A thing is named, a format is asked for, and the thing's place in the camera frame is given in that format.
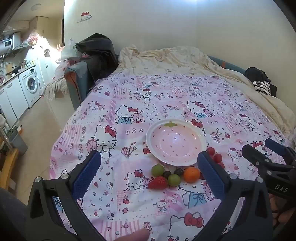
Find orange tangerine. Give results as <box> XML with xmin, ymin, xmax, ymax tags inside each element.
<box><xmin>184</xmin><ymin>167</ymin><xmax>201</xmax><ymax>183</ymax></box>

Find person's right hand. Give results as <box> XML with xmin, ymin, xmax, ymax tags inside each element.
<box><xmin>270</xmin><ymin>194</ymin><xmax>296</xmax><ymax>230</ymax></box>

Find red house wall sticker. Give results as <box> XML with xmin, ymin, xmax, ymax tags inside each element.
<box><xmin>77</xmin><ymin>10</ymin><xmax>92</xmax><ymax>23</ymax></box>

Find cream towel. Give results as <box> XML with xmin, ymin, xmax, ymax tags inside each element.
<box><xmin>43</xmin><ymin>77</ymin><xmax>68</xmax><ymax>100</ymax></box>

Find white tall cupboard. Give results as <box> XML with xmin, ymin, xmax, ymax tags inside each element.
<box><xmin>38</xmin><ymin>44</ymin><xmax>60</xmax><ymax>86</ymax></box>

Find beige upper cabinets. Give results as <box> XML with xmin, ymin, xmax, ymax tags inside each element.
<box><xmin>9</xmin><ymin>16</ymin><xmax>49</xmax><ymax>32</ymax></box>

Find blue sofa armrest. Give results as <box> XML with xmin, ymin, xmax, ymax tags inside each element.
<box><xmin>206</xmin><ymin>55</ymin><xmax>247</xmax><ymax>73</ymax></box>
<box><xmin>64</xmin><ymin>57</ymin><xmax>94</xmax><ymax>112</ymax></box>

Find pink cartoon printed blanket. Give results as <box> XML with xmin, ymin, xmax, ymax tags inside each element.
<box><xmin>50</xmin><ymin>74</ymin><xmax>296</xmax><ymax>241</ymax></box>

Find pink strawberry print plate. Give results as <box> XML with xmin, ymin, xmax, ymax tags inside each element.
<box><xmin>146</xmin><ymin>119</ymin><xmax>207</xmax><ymax>167</ymax></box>

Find white water heater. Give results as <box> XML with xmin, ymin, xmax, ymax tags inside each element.
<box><xmin>0</xmin><ymin>34</ymin><xmax>22</xmax><ymax>54</ymax></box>

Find white kitchen cabinets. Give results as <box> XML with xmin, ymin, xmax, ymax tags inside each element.
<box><xmin>0</xmin><ymin>75</ymin><xmax>29</xmax><ymax>127</ymax></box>

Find yellow wooden stool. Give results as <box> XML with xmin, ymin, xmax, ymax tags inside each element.
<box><xmin>0</xmin><ymin>148</ymin><xmax>19</xmax><ymax>193</ymax></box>

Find white washing machine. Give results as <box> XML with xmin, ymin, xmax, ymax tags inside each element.
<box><xmin>18</xmin><ymin>65</ymin><xmax>42</xmax><ymax>108</ymax></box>

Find white plastic bag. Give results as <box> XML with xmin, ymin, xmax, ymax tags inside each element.
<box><xmin>55</xmin><ymin>38</ymin><xmax>78</xmax><ymax>77</ymax></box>

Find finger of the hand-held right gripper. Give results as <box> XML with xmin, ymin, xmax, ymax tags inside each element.
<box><xmin>242</xmin><ymin>144</ymin><xmax>296</xmax><ymax>178</ymax></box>
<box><xmin>265</xmin><ymin>138</ymin><xmax>296</xmax><ymax>165</ymax></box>

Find grey trash bin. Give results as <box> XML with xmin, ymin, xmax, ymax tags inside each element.
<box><xmin>8</xmin><ymin>126</ymin><xmax>28</xmax><ymax>156</ymax></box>

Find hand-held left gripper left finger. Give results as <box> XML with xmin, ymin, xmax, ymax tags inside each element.
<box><xmin>25</xmin><ymin>150</ymin><xmax>104</xmax><ymax>241</ymax></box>

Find green grape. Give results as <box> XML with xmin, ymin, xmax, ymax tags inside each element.
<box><xmin>151</xmin><ymin>164</ymin><xmax>165</xmax><ymax>176</ymax></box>
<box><xmin>167</xmin><ymin>174</ymin><xmax>181</xmax><ymax>187</ymax></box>

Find striped garment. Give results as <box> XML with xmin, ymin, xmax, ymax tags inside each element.
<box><xmin>252</xmin><ymin>80</ymin><xmax>272</xmax><ymax>96</ymax></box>

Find dark cloth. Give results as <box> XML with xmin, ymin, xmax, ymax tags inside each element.
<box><xmin>0</xmin><ymin>188</ymin><xmax>30</xmax><ymax>241</ymax></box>

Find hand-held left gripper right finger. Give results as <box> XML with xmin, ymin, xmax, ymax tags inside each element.
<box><xmin>192</xmin><ymin>152</ymin><xmax>273</xmax><ymax>241</ymax></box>

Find cream blanket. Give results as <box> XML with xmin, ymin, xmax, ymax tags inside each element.
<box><xmin>118</xmin><ymin>45</ymin><xmax>296</xmax><ymax>139</ymax></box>

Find black plastic bag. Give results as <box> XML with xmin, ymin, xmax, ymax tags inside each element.
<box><xmin>75</xmin><ymin>33</ymin><xmax>119</xmax><ymax>84</ymax></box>

